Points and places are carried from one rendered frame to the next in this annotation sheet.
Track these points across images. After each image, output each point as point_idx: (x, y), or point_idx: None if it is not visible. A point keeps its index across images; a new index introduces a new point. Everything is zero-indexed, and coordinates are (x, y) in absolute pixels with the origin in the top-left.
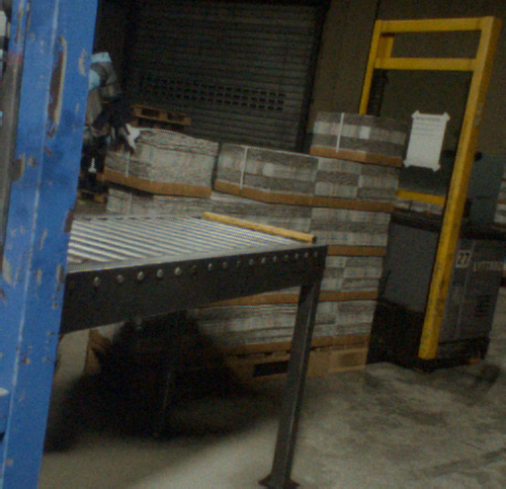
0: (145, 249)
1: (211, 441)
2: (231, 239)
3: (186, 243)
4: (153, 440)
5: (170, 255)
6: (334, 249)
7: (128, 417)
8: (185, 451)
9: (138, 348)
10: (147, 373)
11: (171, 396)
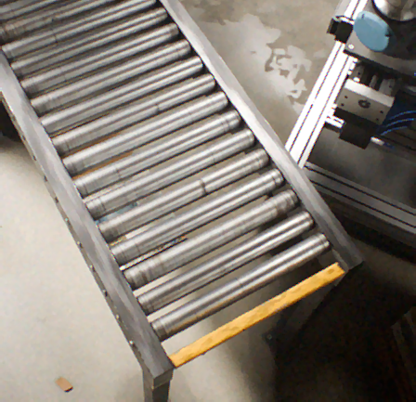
0: (60, 88)
1: (260, 392)
2: (160, 225)
3: (102, 143)
4: (270, 330)
5: (33, 99)
6: None
7: (329, 325)
8: (240, 351)
9: (393, 326)
10: (386, 352)
11: (288, 336)
